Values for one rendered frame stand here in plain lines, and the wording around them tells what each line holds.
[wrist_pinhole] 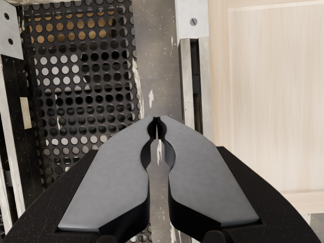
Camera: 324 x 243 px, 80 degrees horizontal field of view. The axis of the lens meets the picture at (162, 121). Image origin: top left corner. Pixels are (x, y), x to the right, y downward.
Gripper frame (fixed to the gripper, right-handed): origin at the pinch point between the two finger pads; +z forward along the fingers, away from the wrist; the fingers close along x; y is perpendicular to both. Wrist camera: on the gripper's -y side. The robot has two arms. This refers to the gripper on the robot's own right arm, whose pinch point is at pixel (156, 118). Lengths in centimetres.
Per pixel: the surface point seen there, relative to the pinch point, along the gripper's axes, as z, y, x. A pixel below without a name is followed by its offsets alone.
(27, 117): 33.3, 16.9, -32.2
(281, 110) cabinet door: 29.7, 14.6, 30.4
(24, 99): 34.9, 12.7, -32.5
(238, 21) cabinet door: 38.3, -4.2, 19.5
